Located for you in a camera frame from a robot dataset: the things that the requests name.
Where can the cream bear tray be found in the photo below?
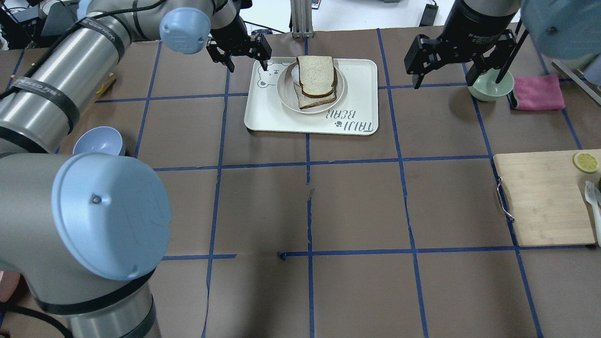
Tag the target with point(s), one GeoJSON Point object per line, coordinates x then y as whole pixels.
{"type": "Point", "coordinates": [355, 114]}

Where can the aluminium frame post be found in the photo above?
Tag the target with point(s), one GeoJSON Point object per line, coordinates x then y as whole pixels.
{"type": "Point", "coordinates": [302, 18]}

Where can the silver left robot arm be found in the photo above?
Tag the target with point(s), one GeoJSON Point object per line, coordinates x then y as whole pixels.
{"type": "Point", "coordinates": [87, 231]}

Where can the lemon half slice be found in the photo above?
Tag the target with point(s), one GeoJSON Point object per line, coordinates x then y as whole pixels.
{"type": "Point", "coordinates": [586, 162]}

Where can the bread slice on plate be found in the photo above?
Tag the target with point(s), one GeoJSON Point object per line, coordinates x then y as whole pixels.
{"type": "Point", "coordinates": [305, 102]}

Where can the black power adapter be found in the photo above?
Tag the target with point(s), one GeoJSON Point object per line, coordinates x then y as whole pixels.
{"type": "Point", "coordinates": [429, 15]}

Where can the pink cloth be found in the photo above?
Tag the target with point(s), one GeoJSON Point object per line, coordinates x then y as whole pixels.
{"type": "Point", "coordinates": [536, 94]}

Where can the green bowl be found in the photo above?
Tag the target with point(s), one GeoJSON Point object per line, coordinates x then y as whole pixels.
{"type": "Point", "coordinates": [486, 89]}

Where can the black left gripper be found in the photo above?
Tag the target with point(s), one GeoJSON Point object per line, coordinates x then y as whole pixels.
{"type": "Point", "coordinates": [228, 29]}

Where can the white round plate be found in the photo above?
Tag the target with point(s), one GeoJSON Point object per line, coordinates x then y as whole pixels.
{"type": "Point", "coordinates": [287, 92]}

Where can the blue bowl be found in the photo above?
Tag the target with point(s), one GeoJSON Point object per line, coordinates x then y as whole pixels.
{"type": "Point", "coordinates": [102, 139]}

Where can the white bread slice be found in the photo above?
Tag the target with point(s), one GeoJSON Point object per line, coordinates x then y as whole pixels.
{"type": "Point", "coordinates": [317, 75]}

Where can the wooden cutting board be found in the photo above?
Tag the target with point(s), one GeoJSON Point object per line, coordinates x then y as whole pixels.
{"type": "Point", "coordinates": [544, 194]}

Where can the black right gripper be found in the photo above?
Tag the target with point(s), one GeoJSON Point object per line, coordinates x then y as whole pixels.
{"type": "Point", "coordinates": [474, 23]}

